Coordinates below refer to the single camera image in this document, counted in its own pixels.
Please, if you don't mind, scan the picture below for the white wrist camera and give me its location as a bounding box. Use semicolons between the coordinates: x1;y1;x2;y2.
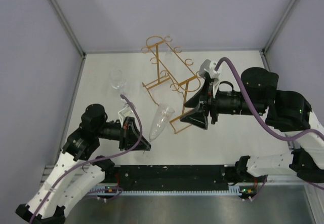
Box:
118;106;133;125
198;59;222;79

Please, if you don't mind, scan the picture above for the right aluminium frame post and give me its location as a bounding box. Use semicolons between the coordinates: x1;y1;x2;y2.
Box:
262;0;311;55

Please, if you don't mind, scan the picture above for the left aluminium frame post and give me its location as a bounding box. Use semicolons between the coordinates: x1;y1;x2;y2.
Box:
39;0;87;57

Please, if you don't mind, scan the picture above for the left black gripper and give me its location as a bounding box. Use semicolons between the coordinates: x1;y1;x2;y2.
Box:
96;116;151;151

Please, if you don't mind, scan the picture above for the gold wire wine glass rack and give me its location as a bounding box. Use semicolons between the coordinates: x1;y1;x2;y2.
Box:
140;35;206;135

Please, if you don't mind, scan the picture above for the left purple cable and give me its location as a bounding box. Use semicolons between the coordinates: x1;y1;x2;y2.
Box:
29;94;143;223

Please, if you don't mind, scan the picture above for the purple cable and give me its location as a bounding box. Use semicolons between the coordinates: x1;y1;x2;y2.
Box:
29;94;143;223
214;57;324;192

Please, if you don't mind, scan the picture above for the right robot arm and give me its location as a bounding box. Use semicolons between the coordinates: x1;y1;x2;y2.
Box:
180;67;323;183

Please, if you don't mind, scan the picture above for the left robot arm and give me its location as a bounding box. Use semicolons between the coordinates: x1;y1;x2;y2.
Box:
15;102;151;223

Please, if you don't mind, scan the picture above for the clear wine glass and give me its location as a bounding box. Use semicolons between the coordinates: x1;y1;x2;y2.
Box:
136;103;175;164
109;69;131;99

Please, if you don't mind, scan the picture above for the grey slotted cable duct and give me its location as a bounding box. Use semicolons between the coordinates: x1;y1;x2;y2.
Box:
88;186;242;196

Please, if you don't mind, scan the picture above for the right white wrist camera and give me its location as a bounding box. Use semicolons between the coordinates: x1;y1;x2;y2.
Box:
198;59;222;79

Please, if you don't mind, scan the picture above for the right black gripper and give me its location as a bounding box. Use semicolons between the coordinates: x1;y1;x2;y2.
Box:
180;79;265;129

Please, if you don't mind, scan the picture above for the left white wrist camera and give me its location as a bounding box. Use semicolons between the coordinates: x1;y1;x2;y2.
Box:
118;106;133;125

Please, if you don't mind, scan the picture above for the black base bar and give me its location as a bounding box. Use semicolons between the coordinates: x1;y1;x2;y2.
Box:
101;164;266;192

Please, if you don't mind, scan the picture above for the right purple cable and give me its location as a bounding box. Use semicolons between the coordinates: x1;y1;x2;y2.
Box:
214;57;324;192

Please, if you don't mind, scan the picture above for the aluminium frame post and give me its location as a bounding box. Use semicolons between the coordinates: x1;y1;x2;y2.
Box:
39;0;87;57
262;0;311;55

